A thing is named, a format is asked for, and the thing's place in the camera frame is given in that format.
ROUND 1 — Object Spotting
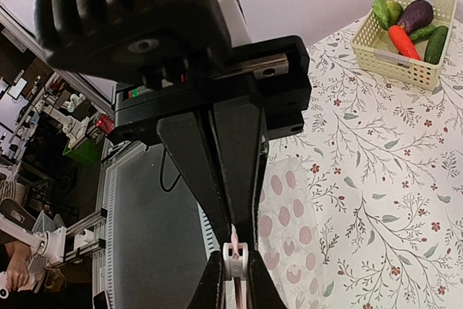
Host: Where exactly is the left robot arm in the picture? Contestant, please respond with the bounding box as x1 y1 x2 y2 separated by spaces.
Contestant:
34 0 311 249

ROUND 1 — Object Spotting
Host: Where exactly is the cream plastic basket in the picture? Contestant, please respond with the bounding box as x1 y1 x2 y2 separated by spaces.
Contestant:
351 0 457 91

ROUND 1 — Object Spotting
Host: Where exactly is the toy green leafy vegetable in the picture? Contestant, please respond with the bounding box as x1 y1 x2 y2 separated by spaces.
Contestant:
372 0 404 30

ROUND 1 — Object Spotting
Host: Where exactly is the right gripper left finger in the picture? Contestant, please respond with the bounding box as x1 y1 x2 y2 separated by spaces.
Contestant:
187 251 225 309

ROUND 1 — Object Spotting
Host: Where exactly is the toy carrot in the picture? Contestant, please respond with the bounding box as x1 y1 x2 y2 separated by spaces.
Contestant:
388 25 421 61

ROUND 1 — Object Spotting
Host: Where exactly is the toy eggplant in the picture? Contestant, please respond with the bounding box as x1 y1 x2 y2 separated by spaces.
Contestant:
397 0 434 35

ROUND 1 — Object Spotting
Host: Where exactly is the clear zip top bag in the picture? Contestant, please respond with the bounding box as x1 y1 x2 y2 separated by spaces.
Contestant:
258 158 326 308

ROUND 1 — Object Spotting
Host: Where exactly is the floral table mat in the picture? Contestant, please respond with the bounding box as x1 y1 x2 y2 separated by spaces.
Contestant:
269 22 462 308

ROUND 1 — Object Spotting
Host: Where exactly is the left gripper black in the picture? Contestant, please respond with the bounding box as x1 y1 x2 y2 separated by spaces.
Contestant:
34 0 311 250

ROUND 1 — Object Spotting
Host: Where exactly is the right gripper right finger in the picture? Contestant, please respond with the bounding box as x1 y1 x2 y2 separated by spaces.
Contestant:
247 250 286 309

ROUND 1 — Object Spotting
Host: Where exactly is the toy small green cucumber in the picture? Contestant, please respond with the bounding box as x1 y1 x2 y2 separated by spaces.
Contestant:
409 24 436 44

